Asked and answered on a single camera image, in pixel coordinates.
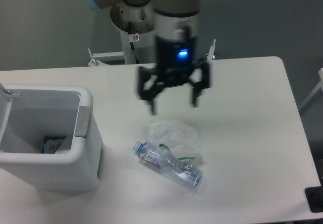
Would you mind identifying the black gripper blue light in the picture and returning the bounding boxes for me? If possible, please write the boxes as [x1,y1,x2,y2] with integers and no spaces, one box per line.
[137,36,211,116]

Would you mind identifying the white push-lid trash can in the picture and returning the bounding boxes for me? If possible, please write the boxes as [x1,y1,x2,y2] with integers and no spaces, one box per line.
[1,84,104,191]

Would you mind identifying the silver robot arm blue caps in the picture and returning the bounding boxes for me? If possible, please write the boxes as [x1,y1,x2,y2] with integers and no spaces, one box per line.
[86,0,210,107]

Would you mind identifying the paper trash inside can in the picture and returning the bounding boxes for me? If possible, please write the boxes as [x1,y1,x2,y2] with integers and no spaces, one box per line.
[41,136,65,154]

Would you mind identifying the crumpled clear plastic bag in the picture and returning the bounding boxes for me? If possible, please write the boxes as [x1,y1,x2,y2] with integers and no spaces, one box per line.
[149,120,201,161]

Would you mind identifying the crushed clear plastic bottle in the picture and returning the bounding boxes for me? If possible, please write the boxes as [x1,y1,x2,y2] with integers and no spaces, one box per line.
[133,141,203,190]

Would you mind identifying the black clamp at table corner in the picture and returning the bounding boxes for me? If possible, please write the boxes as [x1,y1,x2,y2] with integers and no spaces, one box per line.
[305,186,322,213]

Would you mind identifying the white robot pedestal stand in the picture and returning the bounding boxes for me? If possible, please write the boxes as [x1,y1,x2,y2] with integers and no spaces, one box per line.
[87,3,218,67]

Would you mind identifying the white frame at right edge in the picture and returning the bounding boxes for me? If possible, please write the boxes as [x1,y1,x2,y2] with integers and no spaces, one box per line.
[298,68,322,116]

